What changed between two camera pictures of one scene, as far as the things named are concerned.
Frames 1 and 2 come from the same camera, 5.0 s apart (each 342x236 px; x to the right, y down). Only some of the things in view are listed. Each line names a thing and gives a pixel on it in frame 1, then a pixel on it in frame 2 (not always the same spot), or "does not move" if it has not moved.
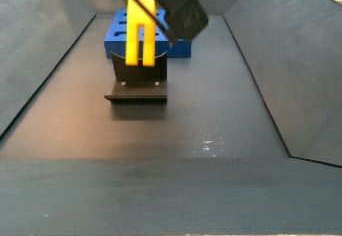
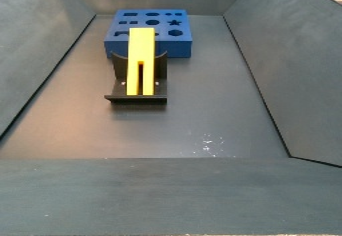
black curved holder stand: [140, 84] does not move
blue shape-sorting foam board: [115, 41] does not move
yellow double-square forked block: [139, 17] → [140, 52]
